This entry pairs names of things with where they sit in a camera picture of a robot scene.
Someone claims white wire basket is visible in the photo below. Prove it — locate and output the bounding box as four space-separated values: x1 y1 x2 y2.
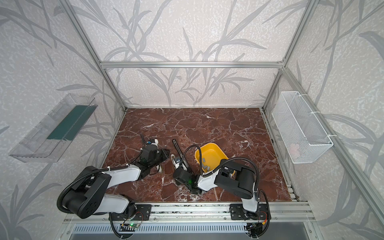
272 91 334 164

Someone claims yellow plastic tray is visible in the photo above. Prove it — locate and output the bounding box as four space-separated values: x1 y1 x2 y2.
200 143 229 173

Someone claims clear plastic wall shelf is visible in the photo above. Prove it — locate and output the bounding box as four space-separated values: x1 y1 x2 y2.
9 94 98 163

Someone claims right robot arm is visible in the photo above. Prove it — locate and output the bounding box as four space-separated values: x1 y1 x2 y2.
171 155 260 220

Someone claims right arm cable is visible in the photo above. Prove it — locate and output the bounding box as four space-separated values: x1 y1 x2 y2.
179 144 271 235

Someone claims green circuit board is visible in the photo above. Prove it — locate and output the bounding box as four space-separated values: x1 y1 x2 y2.
119 223 141 232

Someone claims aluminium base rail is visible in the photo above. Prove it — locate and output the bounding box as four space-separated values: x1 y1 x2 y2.
57 202 320 240

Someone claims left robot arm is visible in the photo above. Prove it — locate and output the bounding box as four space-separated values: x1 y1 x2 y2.
57 139 171 219

